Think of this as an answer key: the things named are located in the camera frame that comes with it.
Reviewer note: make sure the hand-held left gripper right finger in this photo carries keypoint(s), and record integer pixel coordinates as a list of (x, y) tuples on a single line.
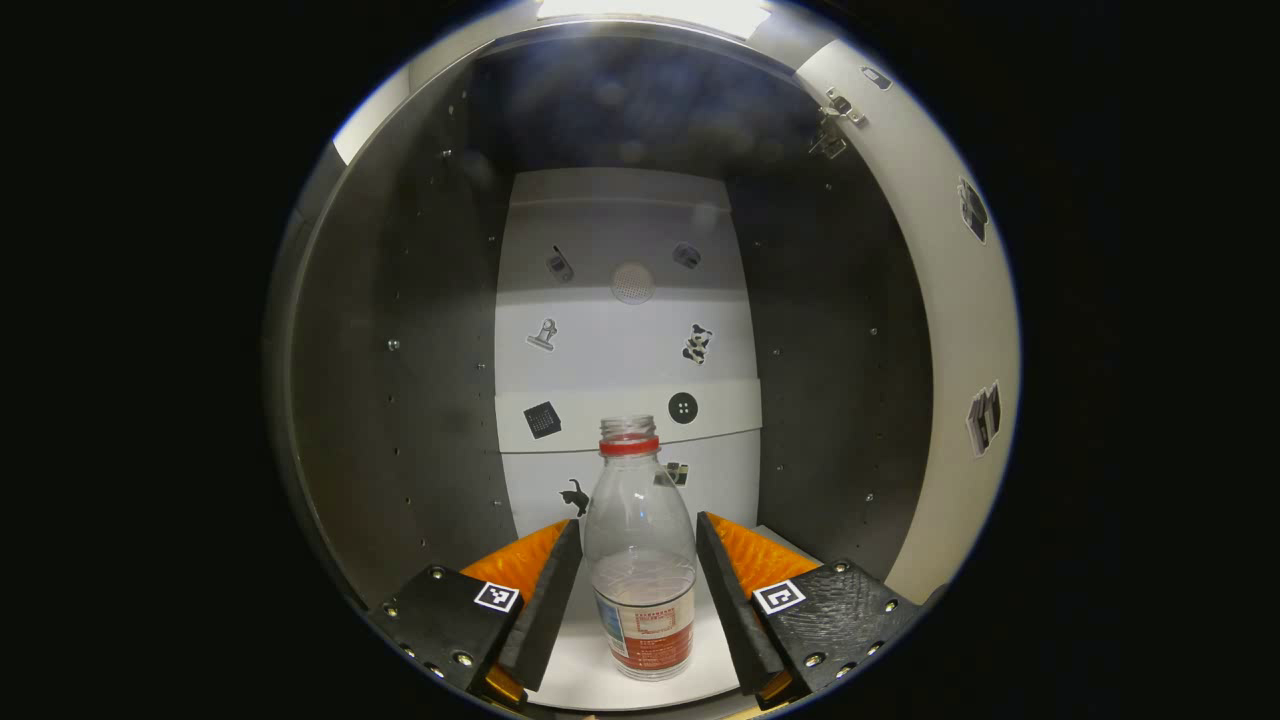
[(735, 620)]

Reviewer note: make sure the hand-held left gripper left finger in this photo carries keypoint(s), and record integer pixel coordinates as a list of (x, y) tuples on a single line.
[(548, 610)]

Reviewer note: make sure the clear plastic bottle red label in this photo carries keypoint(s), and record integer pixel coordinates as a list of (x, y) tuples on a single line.
[(640, 540)]

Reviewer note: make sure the dark grey cabinet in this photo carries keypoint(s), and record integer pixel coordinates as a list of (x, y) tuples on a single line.
[(420, 400)]

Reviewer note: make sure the metal cabinet hinge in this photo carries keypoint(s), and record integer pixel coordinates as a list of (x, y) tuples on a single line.
[(835, 120)]

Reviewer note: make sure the large ceiling light panel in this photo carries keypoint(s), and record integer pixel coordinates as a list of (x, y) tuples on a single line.
[(650, 15)]

